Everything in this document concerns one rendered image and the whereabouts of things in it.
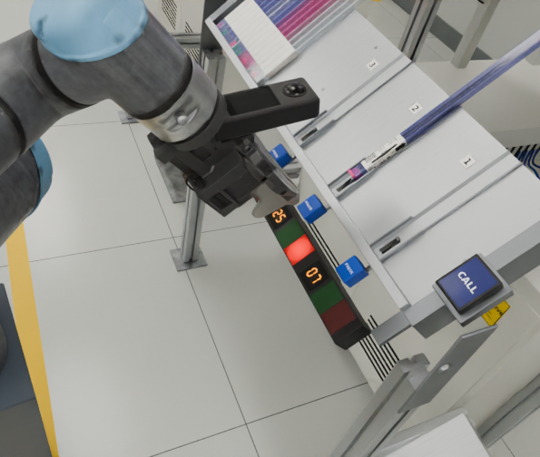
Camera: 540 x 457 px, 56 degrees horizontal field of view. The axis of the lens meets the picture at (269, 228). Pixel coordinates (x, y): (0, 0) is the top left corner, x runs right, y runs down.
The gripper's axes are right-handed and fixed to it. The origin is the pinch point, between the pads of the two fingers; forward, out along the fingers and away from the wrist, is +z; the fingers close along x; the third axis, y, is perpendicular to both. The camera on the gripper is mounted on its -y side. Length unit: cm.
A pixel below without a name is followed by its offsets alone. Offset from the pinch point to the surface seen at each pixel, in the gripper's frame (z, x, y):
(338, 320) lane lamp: 5.8, 14.9, 4.6
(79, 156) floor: 44, -102, 60
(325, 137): 4.9, -8.7, -7.1
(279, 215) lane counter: 5.8, -3.1, 4.3
